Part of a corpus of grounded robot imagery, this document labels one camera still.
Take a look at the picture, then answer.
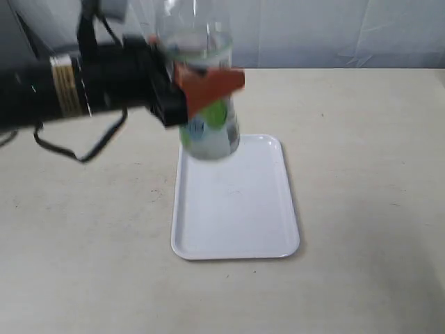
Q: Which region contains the clear plastic water bottle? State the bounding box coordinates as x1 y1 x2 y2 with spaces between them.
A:
156 1 240 160

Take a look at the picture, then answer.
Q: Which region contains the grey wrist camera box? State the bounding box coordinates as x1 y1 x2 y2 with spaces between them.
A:
98 0 129 22

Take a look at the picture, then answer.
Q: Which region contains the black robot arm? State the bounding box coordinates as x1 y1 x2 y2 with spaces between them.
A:
1 38 245 130

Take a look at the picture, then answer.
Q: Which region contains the white plastic tray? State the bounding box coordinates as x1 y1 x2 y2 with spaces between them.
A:
171 134 300 261

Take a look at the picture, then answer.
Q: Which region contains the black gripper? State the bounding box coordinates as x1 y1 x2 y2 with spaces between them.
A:
81 34 245 127

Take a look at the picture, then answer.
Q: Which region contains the black cable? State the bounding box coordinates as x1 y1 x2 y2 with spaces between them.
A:
0 13 128 163

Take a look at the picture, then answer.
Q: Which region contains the white fabric curtain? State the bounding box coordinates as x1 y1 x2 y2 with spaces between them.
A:
1 1 444 68

